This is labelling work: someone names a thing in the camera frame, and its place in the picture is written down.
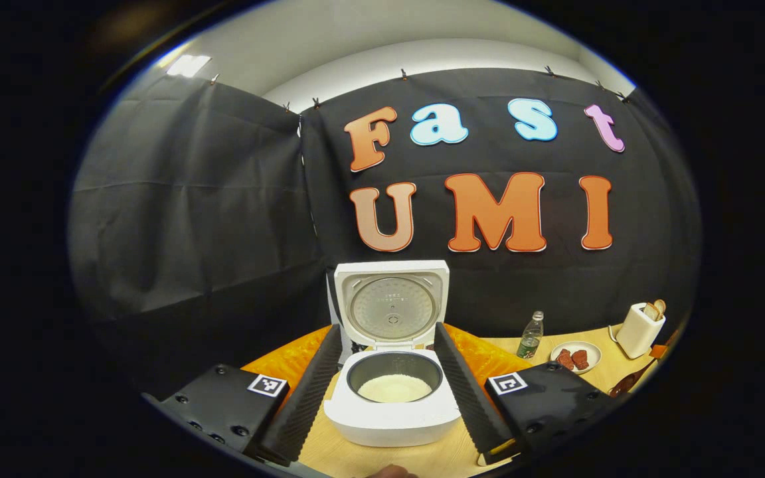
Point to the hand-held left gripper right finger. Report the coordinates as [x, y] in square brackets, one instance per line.
[465, 398]

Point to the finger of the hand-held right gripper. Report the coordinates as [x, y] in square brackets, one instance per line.
[658, 351]

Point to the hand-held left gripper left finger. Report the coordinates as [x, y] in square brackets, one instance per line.
[309, 392]

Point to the brown wooden spoon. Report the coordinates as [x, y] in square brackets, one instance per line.
[628, 384]

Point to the white rice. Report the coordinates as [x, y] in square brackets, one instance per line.
[394, 390]

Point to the white rice cooker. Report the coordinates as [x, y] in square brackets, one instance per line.
[392, 425]

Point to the white toaster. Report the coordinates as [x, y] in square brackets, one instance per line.
[636, 335]

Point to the toasted bread slice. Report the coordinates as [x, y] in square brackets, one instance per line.
[661, 307]
[650, 312]

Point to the white round plate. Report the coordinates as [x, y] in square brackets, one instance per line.
[592, 355]

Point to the red meat slice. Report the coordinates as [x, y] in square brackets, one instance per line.
[580, 359]
[565, 360]

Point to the clear plastic water bottle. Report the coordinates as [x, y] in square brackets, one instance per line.
[530, 342]

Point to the ceiling light panel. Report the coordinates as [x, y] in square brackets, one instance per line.
[188, 66]

